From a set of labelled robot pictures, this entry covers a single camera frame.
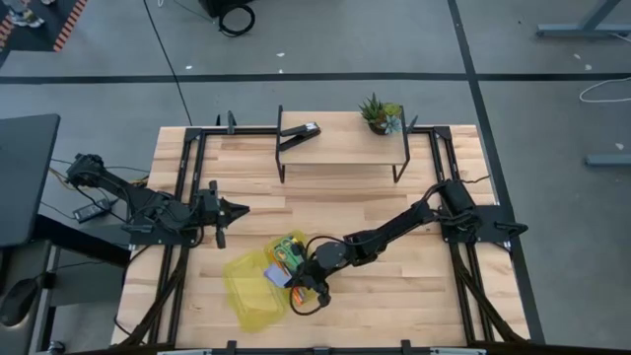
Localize pale blue sticky note pad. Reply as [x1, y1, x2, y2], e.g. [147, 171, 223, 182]
[263, 264, 294, 289]

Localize black computer mouse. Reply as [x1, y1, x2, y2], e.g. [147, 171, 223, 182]
[0, 278, 39, 326]

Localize grey desk leg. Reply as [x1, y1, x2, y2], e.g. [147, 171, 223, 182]
[535, 0, 631, 39]

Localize potted succulent plant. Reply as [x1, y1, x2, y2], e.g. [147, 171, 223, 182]
[358, 92, 404, 136]

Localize wooden shelf with black legs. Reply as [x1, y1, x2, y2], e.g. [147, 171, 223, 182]
[274, 104, 413, 184]

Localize black mat with orange stripes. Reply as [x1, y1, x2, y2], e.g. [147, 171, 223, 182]
[0, 0, 90, 53]

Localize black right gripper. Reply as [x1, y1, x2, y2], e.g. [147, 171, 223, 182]
[289, 259, 332, 308]

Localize white cable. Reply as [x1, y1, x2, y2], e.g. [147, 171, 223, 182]
[579, 76, 631, 104]

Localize black power adapter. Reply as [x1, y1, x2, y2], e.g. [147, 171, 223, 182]
[72, 197, 113, 223]

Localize green yellow crayon box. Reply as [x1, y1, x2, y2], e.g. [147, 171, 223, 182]
[272, 235, 306, 270]

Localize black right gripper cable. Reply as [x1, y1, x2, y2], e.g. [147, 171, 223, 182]
[288, 235, 349, 318]

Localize grey desk foot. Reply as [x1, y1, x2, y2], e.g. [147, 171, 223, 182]
[585, 153, 631, 167]

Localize black stapler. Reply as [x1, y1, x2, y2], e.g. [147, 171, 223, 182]
[277, 120, 322, 154]

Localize person's shoe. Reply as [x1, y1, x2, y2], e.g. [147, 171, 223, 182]
[7, 0, 45, 29]

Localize coiled black cable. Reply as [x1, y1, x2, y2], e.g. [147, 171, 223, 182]
[218, 3, 256, 38]

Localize yellow translucent plastic case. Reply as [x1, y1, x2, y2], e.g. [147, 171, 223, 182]
[222, 230, 321, 333]

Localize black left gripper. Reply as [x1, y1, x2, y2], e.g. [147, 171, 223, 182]
[194, 179, 251, 250]

